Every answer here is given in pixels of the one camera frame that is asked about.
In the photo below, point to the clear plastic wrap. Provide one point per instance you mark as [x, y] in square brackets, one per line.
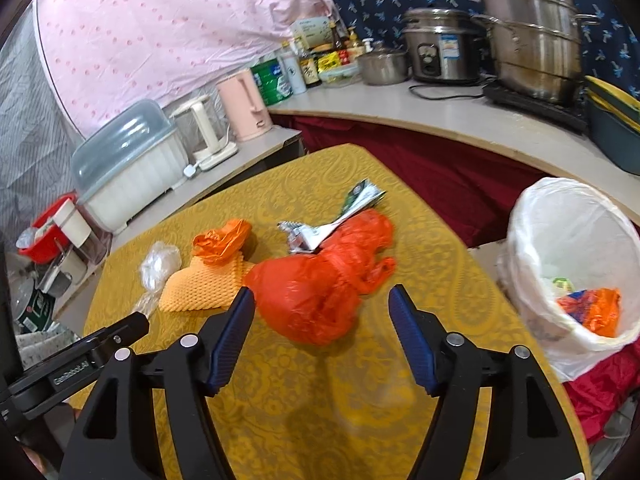
[160, 265]

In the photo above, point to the white pump bottle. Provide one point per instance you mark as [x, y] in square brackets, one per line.
[368, 47]

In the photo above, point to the pink dotted cloth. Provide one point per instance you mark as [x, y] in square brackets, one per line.
[175, 25]

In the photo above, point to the red plastic bowl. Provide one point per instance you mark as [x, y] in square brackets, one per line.
[45, 215]

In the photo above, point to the dark slim sauce bottle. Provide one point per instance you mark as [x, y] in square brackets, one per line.
[337, 37]

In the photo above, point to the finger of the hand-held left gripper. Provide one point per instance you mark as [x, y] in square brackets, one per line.
[125, 327]

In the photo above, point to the dark soy sauce bottle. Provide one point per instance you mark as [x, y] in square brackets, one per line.
[311, 70]

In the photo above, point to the grey striped cloth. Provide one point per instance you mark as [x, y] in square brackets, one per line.
[30, 135]

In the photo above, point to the green tin can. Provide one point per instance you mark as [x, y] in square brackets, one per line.
[270, 82]

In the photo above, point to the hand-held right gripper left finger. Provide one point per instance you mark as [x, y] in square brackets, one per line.
[232, 340]

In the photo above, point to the blue plastic bowl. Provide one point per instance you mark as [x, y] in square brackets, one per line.
[615, 145]

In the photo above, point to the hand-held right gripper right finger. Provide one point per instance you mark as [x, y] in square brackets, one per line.
[412, 340]

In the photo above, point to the red crumpled cloth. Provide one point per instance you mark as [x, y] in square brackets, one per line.
[605, 390]

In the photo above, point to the yellow foam net sleeve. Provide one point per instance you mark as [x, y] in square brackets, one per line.
[200, 285]

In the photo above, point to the small steel pot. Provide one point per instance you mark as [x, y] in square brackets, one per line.
[382, 67]

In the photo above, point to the crumpled orange plastic bag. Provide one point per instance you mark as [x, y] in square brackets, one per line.
[222, 240]

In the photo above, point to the white power plug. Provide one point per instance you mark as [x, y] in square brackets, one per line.
[190, 171]

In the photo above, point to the yellow label jar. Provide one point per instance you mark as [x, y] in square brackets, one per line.
[329, 61]

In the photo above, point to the silver foil wrapper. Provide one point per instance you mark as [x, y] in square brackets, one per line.
[310, 235]

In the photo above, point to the steel rice cooker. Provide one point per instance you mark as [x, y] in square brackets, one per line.
[440, 55]

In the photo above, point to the dark red curtain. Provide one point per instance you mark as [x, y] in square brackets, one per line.
[425, 170]

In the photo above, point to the yellow plastic bowl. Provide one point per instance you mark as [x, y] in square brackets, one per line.
[615, 100]

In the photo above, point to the white green carton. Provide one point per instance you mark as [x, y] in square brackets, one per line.
[310, 32]

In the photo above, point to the yellow seasoning bottle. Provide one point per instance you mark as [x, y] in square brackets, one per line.
[354, 47]

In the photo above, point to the red plastic bag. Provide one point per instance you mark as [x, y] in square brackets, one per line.
[305, 300]

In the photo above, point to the clear food container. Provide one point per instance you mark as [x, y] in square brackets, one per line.
[340, 74]

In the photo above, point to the bin with white liner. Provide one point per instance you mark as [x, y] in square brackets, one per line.
[540, 240]

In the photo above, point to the pink electric kettle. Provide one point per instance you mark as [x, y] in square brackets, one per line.
[242, 105]

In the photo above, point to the yellow patterned tablecloth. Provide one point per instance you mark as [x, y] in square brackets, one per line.
[310, 410]

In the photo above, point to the white glass kettle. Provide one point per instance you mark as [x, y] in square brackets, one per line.
[205, 125]

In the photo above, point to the black induction cooker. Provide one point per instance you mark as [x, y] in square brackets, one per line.
[530, 105]

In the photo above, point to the white square container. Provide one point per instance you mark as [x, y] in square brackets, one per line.
[72, 227]

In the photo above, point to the white slim bottle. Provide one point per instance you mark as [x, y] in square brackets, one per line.
[295, 75]

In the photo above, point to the large steel steamer pot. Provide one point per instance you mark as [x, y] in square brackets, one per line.
[535, 45]

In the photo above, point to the white dish box grey lid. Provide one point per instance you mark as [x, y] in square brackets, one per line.
[135, 185]

